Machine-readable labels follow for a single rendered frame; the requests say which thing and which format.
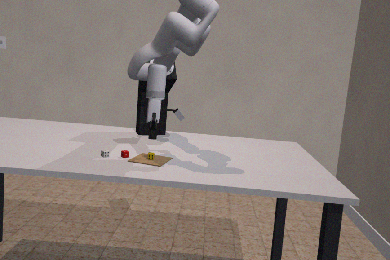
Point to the brown mat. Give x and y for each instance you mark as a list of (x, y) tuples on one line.
[(143, 159)]

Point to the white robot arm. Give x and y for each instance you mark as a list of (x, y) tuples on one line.
[(184, 30)]

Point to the red die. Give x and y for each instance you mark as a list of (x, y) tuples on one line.
[(124, 154)]

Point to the white die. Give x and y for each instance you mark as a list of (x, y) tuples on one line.
[(104, 153)]

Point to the yellow die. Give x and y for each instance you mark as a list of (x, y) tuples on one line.
[(151, 156)]

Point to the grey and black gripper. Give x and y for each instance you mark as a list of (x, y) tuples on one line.
[(153, 115)]

